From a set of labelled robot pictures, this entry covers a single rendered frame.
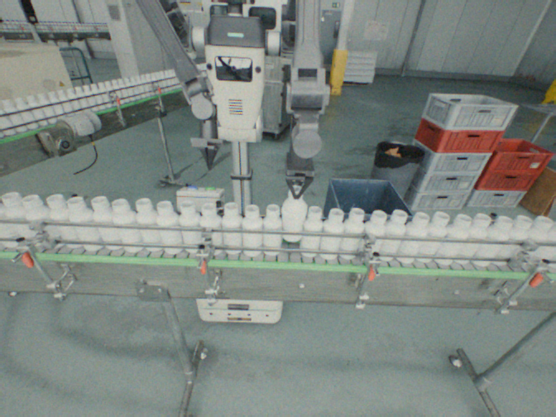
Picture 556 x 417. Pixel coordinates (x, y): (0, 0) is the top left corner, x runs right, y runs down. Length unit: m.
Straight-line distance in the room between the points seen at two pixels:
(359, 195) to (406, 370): 1.05
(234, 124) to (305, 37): 0.68
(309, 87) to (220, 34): 0.73
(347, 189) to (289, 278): 0.73
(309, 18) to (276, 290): 0.72
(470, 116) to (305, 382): 2.48
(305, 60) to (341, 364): 1.57
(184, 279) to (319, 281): 0.42
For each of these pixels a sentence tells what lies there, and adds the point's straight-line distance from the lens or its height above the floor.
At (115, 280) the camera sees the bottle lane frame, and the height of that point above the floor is 0.90.
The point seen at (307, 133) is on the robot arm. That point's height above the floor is 1.41.
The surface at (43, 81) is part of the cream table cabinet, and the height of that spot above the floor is 0.81.
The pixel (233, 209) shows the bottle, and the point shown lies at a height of 1.16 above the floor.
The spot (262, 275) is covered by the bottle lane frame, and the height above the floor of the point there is 0.95.
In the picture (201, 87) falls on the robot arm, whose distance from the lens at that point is 0.88.
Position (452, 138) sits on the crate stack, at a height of 0.81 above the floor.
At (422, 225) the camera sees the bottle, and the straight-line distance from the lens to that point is 0.82.
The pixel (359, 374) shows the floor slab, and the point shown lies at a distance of 1.79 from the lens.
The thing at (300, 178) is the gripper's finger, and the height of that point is 1.29.
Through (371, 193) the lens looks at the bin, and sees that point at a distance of 1.47.
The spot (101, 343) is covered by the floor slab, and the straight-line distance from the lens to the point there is 2.01.
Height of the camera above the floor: 1.58
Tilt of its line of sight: 35 degrees down
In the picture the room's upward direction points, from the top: 4 degrees clockwise
